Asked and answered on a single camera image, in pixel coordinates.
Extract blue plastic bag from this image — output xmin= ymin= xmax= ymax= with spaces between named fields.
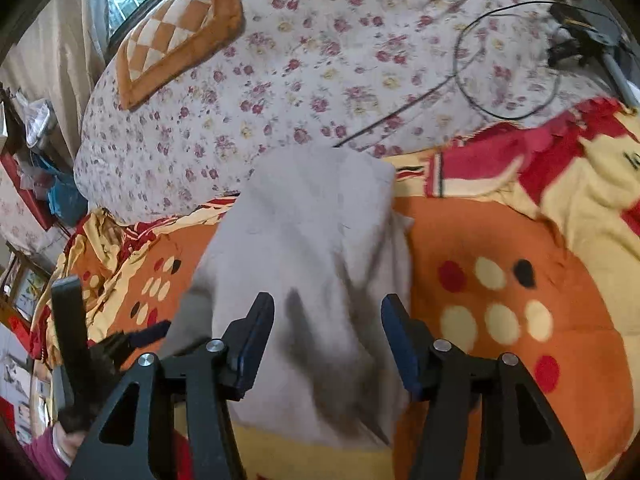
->
xmin=46 ymin=169 xmax=90 ymax=227

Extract orange checkered cushion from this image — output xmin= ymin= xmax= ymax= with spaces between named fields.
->
xmin=115 ymin=0 xmax=245 ymax=112

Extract person's left hand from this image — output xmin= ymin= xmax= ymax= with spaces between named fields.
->
xmin=52 ymin=420 xmax=86 ymax=458

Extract black device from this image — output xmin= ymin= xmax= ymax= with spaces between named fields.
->
xmin=546 ymin=2 xmax=627 ymax=69

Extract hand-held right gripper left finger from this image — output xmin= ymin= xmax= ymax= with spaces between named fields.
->
xmin=66 ymin=291 xmax=276 ymax=480

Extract red cabinet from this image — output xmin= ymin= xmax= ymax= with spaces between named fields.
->
xmin=0 ymin=151 xmax=57 ymax=232

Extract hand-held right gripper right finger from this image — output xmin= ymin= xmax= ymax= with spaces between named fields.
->
xmin=380 ymin=293 xmax=587 ymax=480

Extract beige curtain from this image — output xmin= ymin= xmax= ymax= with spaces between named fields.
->
xmin=0 ymin=0 xmax=112 ymax=161

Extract black cable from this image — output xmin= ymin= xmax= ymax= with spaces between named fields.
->
xmin=331 ymin=1 xmax=563 ymax=150

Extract beige jacket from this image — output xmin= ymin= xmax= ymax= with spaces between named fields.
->
xmin=160 ymin=144 xmax=417 ymax=450

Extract white bracelet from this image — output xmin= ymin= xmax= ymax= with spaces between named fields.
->
xmin=52 ymin=430 xmax=74 ymax=467

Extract clear plastic bag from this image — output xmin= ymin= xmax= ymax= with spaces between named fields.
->
xmin=22 ymin=96 xmax=55 ymax=150

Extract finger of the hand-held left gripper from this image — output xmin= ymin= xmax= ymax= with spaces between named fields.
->
xmin=112 ymin=319 xmax=172 ymax=362

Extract orange spotted blanket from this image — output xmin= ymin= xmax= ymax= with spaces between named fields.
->
xmin=29 ymin=96 xmax=640 ymax=480

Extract floral quilt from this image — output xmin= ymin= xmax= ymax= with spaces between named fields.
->
xmin=73 ymin=0 xmax=623 ymax=225

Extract grey metal rod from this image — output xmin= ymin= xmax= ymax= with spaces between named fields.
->
xmin=601 ymin=49 xmax=640 ymax=107

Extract framed picture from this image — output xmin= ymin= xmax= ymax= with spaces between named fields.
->
xmin=0 ymin=254 xmax=52 ymax=322

